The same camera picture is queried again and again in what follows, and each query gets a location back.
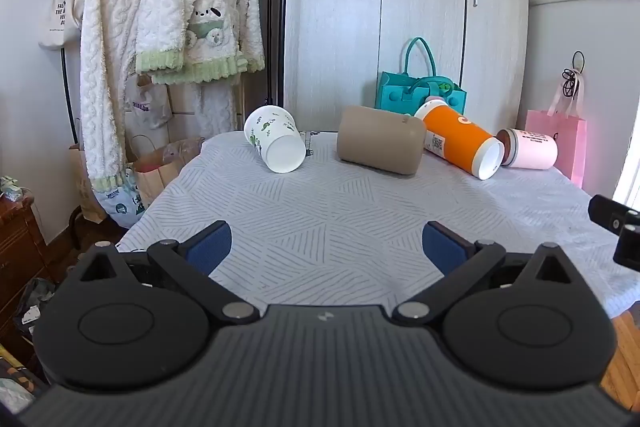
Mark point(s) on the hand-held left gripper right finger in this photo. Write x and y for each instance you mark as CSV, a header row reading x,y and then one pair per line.
x,y
442,248

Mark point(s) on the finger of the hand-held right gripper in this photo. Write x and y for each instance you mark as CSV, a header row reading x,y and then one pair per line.
x,y
629,248
607,209

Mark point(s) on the orange and white cup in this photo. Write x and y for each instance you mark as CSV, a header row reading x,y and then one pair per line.
x,y
457,133

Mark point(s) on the white cup with green print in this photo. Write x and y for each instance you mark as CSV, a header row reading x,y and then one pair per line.
x,y
272,134

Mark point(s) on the pink cup with brown lid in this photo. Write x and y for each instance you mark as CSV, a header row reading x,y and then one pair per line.
x,y
535,149

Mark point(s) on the pink gift bag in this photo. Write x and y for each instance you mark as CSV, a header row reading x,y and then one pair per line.
x,y
565,139

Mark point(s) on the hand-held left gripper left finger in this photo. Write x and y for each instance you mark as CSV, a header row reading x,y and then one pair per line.
x,y
210,248

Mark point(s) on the grey patterned tablecloth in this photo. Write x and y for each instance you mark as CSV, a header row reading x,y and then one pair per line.
x,y
325,207

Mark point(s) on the teal tote bag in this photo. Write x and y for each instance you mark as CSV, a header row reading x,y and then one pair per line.
x,y
395,94

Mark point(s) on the brown wooden cabinet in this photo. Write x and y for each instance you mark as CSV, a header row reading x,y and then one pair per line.
x,y
20,249

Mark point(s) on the white and green printed bag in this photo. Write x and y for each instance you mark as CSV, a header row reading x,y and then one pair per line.
x,y
119,203

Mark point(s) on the grey wardrobe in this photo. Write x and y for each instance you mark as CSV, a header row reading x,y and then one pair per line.
x,y
340,7

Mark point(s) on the tan cup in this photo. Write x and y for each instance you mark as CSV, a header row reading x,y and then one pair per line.
x,y
380,139

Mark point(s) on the tall brown paper bag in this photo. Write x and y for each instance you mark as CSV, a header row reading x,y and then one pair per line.
x,y
86,187

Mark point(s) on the white fleece robe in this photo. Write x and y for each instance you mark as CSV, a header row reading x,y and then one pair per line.
x,y
112,57

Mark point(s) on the dark cloth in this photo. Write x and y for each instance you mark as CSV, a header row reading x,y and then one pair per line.
x,y
32,304

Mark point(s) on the white bag with purple print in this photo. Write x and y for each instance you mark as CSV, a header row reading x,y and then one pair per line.
x,y
147,104

